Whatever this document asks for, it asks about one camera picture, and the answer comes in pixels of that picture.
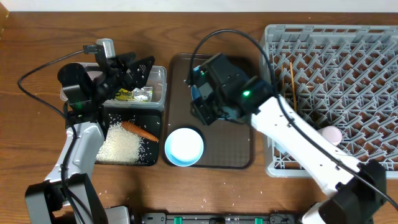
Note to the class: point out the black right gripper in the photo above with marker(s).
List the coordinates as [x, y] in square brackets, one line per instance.
[198, 109]

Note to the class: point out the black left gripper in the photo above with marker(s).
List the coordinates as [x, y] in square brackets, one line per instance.
[119, 73]

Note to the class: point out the yellow green snack wrapper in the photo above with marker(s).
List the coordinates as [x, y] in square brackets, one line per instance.
[138, 94]

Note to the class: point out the orange carrot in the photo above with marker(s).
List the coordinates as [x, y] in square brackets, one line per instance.
[131, 127]

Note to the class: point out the light blue bowl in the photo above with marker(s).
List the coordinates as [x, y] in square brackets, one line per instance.
[184, 147]

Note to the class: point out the wooden chopstick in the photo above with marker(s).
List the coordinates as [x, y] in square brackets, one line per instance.
[293, 87]
[283, 80]

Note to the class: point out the pink cup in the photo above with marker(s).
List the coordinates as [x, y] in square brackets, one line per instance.
[331, 134]

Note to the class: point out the dark blue plate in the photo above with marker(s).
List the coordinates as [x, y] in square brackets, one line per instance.
[194, 90]

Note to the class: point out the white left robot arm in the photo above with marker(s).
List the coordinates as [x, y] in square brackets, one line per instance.
[69, 182]

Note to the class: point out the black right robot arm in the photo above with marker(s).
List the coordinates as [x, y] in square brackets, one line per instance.
[355, 192]

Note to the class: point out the grey dishwasher rack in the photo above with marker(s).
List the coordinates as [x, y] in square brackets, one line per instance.
[346, 77]

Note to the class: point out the clear plastic bin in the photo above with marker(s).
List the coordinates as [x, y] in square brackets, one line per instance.
[158, 81]

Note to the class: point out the brown serving tray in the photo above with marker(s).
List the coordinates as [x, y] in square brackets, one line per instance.
[227, 145]

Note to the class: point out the black plastic tray bin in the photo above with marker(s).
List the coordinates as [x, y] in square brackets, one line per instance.
[148, 120]

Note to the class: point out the pile of white rice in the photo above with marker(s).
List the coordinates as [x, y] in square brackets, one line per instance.
[121, 147]

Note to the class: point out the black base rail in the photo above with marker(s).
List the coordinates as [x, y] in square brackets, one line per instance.
[163, 218]

